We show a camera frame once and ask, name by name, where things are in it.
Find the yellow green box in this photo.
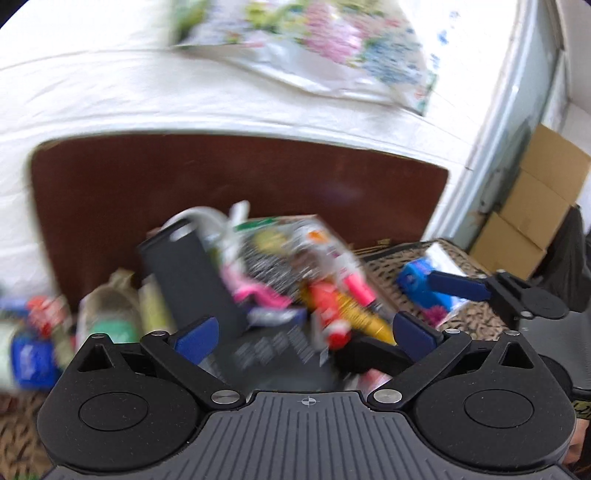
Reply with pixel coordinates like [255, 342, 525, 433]
[139, 279, 178, 335]

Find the black charger box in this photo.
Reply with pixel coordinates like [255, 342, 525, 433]
[139, 222, 345, 393]

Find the blue white packet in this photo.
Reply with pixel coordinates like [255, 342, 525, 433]
[398, 242, 472, 319]

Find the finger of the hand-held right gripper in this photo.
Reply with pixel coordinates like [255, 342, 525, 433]
[427, 270, 536, 324]

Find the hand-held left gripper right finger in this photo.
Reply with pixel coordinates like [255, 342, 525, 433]
[367, 311, 541, 409]

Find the water bottle green label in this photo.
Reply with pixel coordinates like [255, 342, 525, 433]
[76, 270, 144, 344]

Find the dark cloth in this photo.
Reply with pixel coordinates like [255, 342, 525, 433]
[545, 205, 591, 315]

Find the red card box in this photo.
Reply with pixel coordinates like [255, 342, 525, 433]
[28, 295, 70, 333]

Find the red white doll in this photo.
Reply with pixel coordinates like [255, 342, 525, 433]
[302, 277, 398, 349]

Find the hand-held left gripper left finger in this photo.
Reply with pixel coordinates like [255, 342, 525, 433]
[69, 318, 245, 409]

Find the black white knitted pouch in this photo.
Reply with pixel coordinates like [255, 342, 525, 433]
[240, 244, 301, 296]

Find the dark brown board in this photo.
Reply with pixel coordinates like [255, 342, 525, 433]
[30, 134, 451, 324]

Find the blue box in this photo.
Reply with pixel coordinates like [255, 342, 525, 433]
[11, 332, 63, 391]

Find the letter printed mat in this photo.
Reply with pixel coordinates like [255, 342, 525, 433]
[0, 237, 591, 480]

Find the white bowl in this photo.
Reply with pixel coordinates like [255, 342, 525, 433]
[157, 208, 232, 241]

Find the pink plastic toy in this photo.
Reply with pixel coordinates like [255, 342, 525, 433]
[222, 268, 296, 310]

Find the white bed sheet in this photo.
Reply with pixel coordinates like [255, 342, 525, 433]
[0, 0, 509, 296]

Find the brown cardboard box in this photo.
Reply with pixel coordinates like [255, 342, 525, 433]
[499, 168, 578, 241]
[468, 210, 548, 280]
[519, 122, 591, 204]

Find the floral printed bag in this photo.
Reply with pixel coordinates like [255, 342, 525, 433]
[171, 0, 439, 116]

